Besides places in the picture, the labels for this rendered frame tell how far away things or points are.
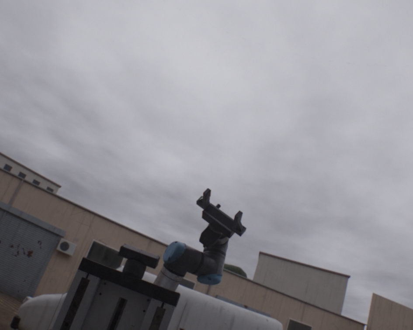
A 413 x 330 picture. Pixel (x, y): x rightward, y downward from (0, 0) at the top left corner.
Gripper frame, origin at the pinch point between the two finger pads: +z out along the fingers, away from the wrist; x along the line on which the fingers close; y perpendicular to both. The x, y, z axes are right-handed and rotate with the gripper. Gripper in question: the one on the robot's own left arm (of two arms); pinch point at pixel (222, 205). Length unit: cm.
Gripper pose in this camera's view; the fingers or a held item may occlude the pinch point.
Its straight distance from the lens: 123.0
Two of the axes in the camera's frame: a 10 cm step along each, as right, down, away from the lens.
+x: 7.6, 5.3, -3.7
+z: 0.2, -5.9, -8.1
